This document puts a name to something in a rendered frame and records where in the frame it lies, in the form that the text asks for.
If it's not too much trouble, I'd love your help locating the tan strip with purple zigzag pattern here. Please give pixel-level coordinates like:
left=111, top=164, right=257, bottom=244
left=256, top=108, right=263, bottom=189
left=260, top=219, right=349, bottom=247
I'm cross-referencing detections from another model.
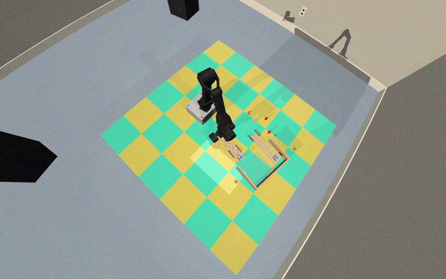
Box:
left=218, top=136, right=244, bottom=162

